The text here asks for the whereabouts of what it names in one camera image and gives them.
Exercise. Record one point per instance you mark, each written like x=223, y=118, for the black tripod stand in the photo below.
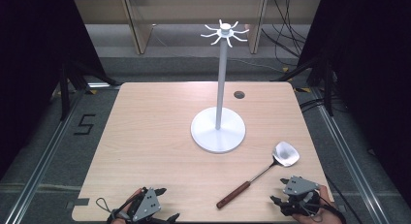
x=66, y=88
x=328, y=88

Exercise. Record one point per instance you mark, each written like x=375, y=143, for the metal floor rail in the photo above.
x=42, y=159
x=352, y=159

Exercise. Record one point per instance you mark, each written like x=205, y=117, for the person's right hand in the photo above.
x=310, y=219

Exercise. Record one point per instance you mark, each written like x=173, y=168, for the black curtain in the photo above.
x=371, y=72
x=32, y=56

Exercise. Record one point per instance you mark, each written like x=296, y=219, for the wooden background furniture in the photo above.
x=194, y=10

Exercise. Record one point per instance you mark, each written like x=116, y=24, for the person's left hand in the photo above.
x=135, y=195

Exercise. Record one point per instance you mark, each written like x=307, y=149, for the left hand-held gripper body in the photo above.
x=147, y=204

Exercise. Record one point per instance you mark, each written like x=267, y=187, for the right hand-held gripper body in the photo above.
x=300, y=186

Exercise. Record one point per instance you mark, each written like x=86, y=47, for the white hook stand rack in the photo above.
x=220, y=88

